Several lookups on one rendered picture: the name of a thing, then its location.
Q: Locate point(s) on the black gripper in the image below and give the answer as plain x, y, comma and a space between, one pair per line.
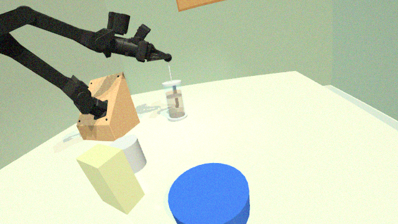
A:
144, 50

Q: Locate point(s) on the blue cylinder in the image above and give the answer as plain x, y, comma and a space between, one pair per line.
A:
211, 193

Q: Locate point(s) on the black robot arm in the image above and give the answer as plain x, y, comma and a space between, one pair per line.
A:
102, 41

